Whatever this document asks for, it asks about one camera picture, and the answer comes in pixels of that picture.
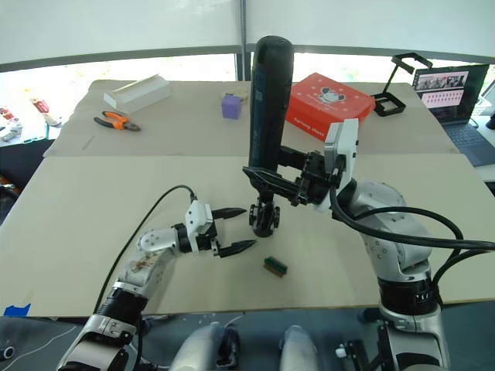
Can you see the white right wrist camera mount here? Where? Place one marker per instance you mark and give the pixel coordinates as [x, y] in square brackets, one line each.
[346, 143]

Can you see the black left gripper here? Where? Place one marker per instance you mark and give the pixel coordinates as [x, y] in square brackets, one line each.
[207, 241]

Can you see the black gripper body workpiece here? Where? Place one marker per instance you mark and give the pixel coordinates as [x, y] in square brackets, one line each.
[265, 224]

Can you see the black frame stand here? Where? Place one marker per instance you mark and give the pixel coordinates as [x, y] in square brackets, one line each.
[388, 102]

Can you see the white open cardboard box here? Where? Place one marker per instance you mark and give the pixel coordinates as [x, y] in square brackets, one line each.
[135, 94]

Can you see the grey rounded shape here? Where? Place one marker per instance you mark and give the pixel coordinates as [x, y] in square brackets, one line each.
[298, 348]
[201, 348]

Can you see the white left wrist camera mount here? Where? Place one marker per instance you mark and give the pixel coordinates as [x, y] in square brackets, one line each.
[195, 218]

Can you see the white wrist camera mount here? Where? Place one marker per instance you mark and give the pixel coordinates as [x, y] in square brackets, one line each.
[346, 143]
[195, 218]

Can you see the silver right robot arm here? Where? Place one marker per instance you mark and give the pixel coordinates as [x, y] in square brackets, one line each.
[386, 232]

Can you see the purple cube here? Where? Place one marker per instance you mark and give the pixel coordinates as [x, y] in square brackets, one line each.
[231, 107]

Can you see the grey window post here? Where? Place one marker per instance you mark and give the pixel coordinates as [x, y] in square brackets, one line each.
[243, 38]

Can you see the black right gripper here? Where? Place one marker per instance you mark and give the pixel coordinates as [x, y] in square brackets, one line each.
[313, 183]

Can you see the red shoe box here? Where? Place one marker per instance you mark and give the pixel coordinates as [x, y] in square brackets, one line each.
[328, 104]

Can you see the blue tape strip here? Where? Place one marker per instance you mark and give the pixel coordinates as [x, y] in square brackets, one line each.
[17, 310]

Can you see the small green brown block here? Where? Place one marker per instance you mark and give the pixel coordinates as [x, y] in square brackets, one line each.
[275, 266]

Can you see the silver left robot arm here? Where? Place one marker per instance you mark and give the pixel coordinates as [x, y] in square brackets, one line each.
[151, 241]

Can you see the open laptop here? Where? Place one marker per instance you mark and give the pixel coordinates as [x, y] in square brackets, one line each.
[448, 92]

